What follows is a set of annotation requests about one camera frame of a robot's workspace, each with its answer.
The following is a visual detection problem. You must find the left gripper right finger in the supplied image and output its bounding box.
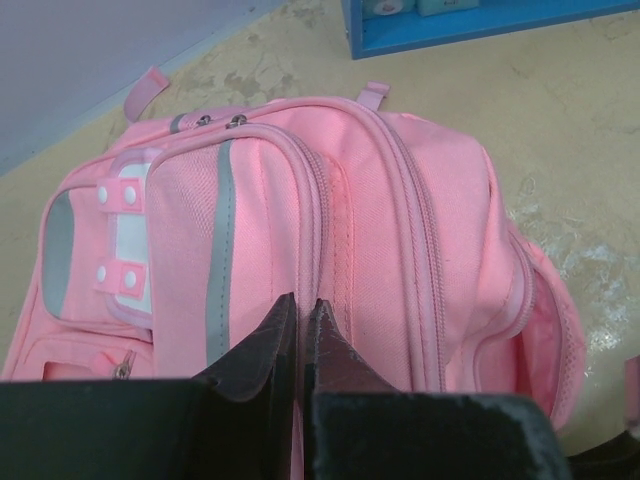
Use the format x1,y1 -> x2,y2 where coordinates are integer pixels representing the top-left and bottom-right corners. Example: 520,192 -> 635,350
304,300 -> 571,479

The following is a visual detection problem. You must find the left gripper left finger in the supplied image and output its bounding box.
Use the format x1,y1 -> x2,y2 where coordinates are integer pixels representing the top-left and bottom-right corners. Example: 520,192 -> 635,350
1,294 -> 297,479

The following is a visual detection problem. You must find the pink student backpack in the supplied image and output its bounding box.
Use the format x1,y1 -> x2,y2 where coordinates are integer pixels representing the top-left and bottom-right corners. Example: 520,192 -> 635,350
0,65 -> 640,451

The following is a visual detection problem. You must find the blue yellow pink shelf unit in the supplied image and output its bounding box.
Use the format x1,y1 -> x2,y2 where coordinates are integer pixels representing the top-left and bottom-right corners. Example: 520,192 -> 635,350
341,1 -> 639,59

